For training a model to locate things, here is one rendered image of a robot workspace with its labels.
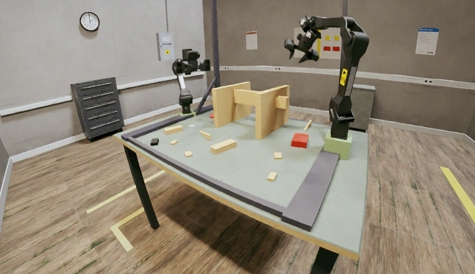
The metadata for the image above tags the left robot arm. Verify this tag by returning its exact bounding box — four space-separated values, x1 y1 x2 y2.
299 15 369 140

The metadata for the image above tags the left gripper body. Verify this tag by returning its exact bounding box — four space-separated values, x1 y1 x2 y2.
284 36 319 61

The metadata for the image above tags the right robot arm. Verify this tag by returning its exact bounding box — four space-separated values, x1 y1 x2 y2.
172 49 200 114

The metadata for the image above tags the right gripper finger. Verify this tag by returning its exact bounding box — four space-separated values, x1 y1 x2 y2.
182 61 192 73
200 60 206 72

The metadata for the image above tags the tan wooden rail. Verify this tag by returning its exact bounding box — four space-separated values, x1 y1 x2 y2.
234 89 288 109

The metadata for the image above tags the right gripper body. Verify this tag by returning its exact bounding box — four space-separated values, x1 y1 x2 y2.
175 59 211 74

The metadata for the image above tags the red wedge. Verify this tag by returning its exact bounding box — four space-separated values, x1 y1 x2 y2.
291 133 309 148

